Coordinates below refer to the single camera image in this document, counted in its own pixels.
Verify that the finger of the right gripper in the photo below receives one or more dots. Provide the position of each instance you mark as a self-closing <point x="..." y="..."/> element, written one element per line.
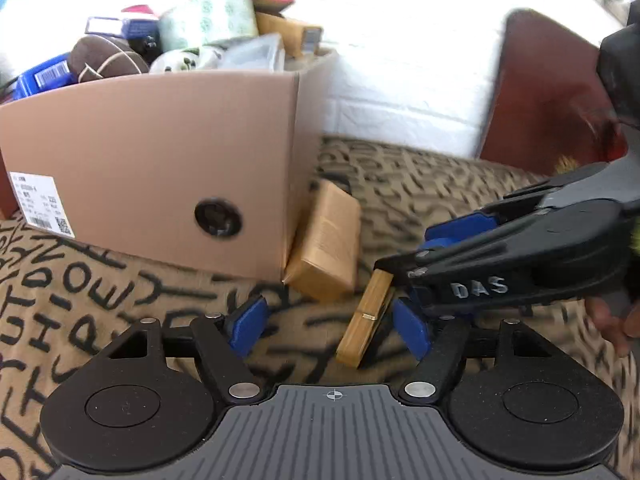
<point x="537" y="259"/>
<point x="510" y="207"/>

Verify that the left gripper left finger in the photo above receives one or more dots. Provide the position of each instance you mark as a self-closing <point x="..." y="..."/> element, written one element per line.
<point x="222" y="343"/>

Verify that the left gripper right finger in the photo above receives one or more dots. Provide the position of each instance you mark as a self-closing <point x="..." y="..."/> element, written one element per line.
<point x="437" y="344"/>

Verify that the wooden clothespin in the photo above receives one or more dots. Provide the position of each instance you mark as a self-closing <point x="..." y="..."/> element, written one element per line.
<point x="366" y="319"/>

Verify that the small gold box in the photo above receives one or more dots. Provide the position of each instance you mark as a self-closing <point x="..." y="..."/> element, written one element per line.
<point x="323" y="261"/>

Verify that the black remote key fob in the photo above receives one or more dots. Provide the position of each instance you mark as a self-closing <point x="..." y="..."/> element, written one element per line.
<point x="148" y="48"/>

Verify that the patterned clear tape roll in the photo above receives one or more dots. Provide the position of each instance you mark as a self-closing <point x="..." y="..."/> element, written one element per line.
<point x="196" y="23"/>

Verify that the colourful card pack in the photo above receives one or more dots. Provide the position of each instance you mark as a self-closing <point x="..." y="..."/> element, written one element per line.
<point x="123" y="25"/>

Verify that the gold carton box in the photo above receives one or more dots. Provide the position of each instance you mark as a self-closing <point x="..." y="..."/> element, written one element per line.
<point x="299" y="40"/>

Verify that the person's right hand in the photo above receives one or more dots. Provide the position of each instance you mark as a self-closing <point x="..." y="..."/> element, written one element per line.
<point x="618" y="331"/>

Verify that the dark red wooden board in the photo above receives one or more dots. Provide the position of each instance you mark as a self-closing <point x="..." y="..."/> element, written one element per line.
<point x="548" y="111"/>

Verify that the letter patterned tablecloth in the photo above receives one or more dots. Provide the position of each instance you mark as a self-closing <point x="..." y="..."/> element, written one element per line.
<point x="98" y="378"/>

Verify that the brown cardboard box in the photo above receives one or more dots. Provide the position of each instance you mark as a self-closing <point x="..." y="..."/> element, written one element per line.
<point x="208" y="170"/>

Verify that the brown checked pouch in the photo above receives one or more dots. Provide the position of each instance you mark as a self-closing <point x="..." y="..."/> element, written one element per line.
<point x="97" y="57"/>

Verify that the blue barcode box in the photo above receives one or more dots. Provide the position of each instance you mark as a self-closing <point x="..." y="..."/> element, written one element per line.
<point x="49" y="75"/>

